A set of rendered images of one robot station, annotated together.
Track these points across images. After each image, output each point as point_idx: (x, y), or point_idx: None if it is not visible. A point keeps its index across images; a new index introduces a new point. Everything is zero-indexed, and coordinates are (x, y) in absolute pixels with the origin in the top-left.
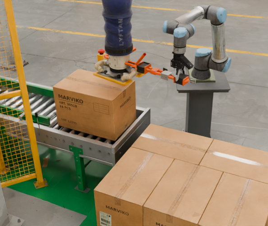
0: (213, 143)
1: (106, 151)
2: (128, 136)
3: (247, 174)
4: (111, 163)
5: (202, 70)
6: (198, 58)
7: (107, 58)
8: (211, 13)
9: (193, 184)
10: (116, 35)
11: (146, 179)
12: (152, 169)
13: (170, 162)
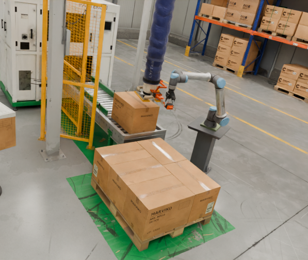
0: (183, 160)
1: (120, 137)
2: (139, 136)
3: (184, 181)
4: None
5: (209, 120)
6: (209, 111)
7: None
8: (214, 79)
9: (148, 170)
10: (148, 70)
11: (126, 157)
12: (134, 155)
13: (148, 157)
